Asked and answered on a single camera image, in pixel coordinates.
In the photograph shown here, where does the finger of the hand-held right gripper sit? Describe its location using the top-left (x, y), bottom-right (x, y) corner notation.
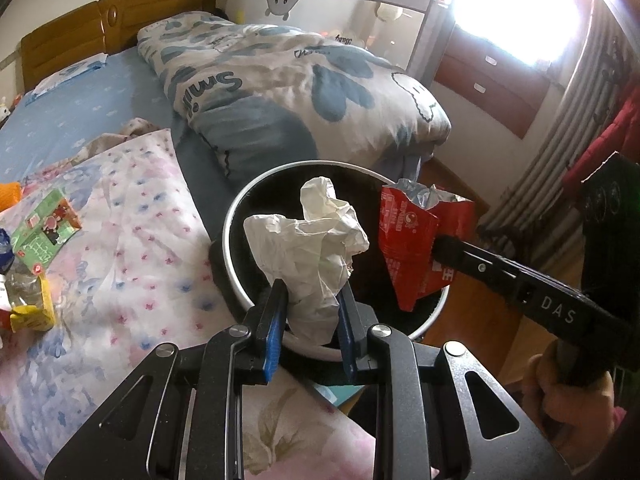
top-left (429, 232), bottom-right (526, 306)

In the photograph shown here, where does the blue printed pillow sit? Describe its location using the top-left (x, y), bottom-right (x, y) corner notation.
top-left (32, 52), bottom-right (108, 96)

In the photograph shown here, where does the red hanging garment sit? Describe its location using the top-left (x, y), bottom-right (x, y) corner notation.
top-left (562, 95), bottom-right (640, 196)

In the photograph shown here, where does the blue bed sheet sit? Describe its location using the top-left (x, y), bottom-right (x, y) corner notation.
top-left (0, 47), bottom-right (241, 221)

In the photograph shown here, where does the grey striped curtain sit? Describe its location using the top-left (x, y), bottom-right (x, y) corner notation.
top-left (480, 0), bottom-right (640, 241)

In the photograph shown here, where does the white paper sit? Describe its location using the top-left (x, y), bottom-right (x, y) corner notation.
top-left (243, 176), bottom-right (371, 346)

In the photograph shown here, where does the blue foil wrapper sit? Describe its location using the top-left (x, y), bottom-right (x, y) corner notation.
top-left (0, 228), bottom-right (16, 273)

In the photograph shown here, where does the black bin with silver rim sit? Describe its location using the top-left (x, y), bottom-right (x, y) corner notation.
top-left (209, 160), bottom-right (453, 363)

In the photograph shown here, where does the brown plush cloth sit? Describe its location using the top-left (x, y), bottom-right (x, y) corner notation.
top-left (75, 117), bottom-right (161, 161)

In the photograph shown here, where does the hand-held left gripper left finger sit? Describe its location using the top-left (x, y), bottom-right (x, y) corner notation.
top-left (45, 278), bottom-right (291, 480)

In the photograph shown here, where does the wooden headboard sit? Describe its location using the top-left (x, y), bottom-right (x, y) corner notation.
top-left (20, 0), bottom-right (218, 92)

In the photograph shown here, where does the wooden drawer cabinet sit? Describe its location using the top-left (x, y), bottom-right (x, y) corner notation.
top-left (432, 35), bottom-right (556, 141)

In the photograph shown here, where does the yellow packet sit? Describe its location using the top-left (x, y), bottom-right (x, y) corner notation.
top-left (10, 280), bottom-right (56, 332)

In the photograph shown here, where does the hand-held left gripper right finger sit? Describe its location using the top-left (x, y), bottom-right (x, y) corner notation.
top-left (334, 287), bottom-right (596, 480)

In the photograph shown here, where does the crushed clear plastic bottle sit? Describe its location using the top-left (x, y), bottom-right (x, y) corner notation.
top-left (0, 255), bottom-right (51, 311)

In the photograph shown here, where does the teal box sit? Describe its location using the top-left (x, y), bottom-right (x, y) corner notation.
top-left (310, 384), bottom-right (357, 413)

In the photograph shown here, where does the bright window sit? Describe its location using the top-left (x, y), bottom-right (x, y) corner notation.
top-left (450, 0), bottom-right (586, 66)

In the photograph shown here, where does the grey bed guard rail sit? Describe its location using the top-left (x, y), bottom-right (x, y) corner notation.
top-left (220, 0), bottom-right (456, 86)

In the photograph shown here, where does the orange cup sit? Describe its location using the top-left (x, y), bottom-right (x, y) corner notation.
top-left (0, 181), bottom-right (23, 213)

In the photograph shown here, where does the pink and blue floral blanket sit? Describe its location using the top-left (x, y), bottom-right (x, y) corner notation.
top-left (0, 127), bottom-right (381, 480)

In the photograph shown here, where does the red snack wrapper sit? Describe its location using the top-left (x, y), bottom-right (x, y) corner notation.
top-left (377, 178), bottom-right (475, 313)

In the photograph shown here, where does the white and blue printed quilt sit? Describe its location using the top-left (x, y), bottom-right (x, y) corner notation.
top-left (136, 10), bottom-right (453, 181)

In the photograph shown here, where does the person's right hand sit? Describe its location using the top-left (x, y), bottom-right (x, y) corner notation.
top-left (520, 345), bottom-right (628, 443)

